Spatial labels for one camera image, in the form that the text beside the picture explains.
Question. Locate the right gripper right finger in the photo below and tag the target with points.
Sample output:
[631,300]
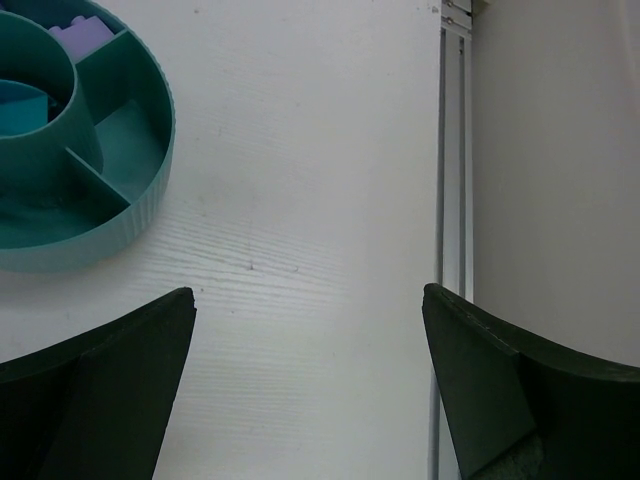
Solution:
[520,406]

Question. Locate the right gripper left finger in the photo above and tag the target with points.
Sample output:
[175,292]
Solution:
[97,405]

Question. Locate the teal oval decorated lego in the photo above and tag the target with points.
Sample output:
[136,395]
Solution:
[24,108]

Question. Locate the light purple small lego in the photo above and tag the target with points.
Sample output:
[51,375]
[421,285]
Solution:
[83,35]

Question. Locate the teal round divided container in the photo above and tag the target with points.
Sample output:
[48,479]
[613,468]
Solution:
[87,184]

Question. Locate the aluminium rail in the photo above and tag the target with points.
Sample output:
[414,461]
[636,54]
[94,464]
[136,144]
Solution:
[455,222]

